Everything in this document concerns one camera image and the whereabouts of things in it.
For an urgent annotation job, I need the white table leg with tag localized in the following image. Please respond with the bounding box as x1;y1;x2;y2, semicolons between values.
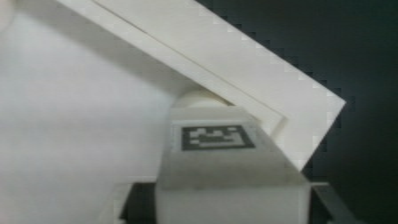
155;90;311;224

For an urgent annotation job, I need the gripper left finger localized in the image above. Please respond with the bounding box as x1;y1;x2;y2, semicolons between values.
98;182;157;224

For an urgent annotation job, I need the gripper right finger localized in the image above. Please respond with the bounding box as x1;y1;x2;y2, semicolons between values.
309;182;368;224

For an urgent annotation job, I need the white square table top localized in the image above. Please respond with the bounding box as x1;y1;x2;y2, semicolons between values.
0;0;345;224

